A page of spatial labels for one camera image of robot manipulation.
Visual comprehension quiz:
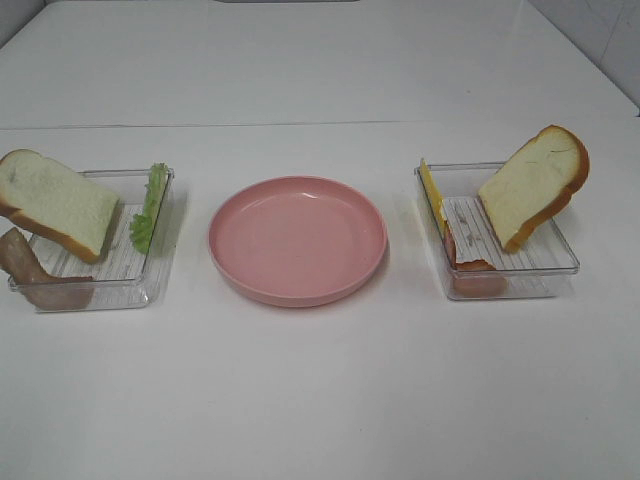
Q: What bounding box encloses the pink round plate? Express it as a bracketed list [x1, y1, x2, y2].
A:
[208, 176, 388, 308]

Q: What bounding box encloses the clear right plastic tray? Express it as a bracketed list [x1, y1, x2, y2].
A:
[414, 163, 580, 301]

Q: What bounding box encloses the green lettuce leaf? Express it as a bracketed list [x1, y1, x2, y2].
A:
[129, 163, 168, 254]

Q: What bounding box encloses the clear left plastic tray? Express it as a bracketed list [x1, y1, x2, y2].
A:
[8, 168, 175, 313]

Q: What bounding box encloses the clear plastic tray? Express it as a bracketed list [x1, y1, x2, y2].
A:
[8, 168, 175, 313]
[414, 163, 580, 301]

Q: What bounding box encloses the yellow cheese slice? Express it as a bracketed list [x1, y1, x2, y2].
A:
[418, 158, 448, 236]

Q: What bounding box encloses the white bread slice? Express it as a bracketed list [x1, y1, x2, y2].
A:
[1, 149, 119, 264]
[478, 125, 590, 253]

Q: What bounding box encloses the pink bacon strip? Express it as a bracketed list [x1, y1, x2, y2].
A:
[444, 227, 507, 299]

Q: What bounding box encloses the brown bacon strip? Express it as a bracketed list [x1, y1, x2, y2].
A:
[1, 228, 94, 311]

